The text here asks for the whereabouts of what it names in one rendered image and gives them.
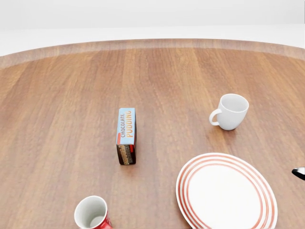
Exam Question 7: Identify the white plate with red rings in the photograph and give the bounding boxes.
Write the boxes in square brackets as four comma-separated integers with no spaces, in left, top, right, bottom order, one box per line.
[175,152,278,229]

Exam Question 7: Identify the white mug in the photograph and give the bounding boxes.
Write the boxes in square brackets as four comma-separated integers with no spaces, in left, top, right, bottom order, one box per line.
[209,93,250,131]

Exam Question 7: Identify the chocolate pudding box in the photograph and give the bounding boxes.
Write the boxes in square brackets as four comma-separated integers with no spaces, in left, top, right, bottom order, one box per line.
[116,107,138,166]

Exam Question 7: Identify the red mug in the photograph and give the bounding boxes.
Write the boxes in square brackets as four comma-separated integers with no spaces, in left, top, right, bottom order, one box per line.
[73,195,113,229]

